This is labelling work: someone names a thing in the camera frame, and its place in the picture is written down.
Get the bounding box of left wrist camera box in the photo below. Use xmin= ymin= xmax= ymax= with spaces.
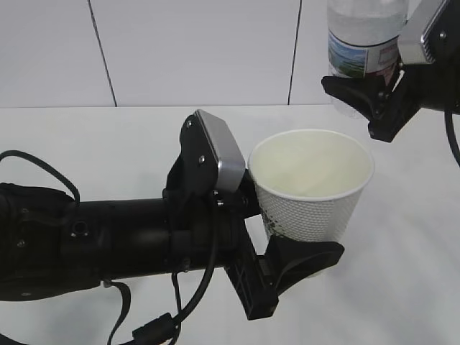
xmin=162 ymin=109 xmax=246 ymax=208

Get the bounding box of white paper cup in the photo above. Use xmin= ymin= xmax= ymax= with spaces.
xmin=247 ymin=129 xmax=374 ymax=242

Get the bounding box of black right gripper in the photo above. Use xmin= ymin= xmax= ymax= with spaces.
xmin=321 ymin=65 xmax=459 ymax=142

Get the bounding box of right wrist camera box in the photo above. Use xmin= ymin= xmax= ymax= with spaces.
xmin=397 ymin=0 xmax=459 ymax=65

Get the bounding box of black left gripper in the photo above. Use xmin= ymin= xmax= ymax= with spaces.
xmin=211 ymin=172 xmax=345 ymax=320

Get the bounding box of clear plastic water bottle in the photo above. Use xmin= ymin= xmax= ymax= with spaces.
xmin=326 ymin=0 xmax=410 ymax=119

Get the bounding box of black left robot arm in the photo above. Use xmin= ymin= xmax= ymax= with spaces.
xmin=1 ymin=181 xmax=344 ymax=320

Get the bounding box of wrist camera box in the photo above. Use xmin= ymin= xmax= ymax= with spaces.
xmin=397 ymin=0 xmax=459 ymax=65
xmin=162 ymin=109 xmax=246 ymax=208

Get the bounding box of black left camera cable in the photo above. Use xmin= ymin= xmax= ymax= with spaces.
xmin=0 ymin=149 xmax=219 ymax=345

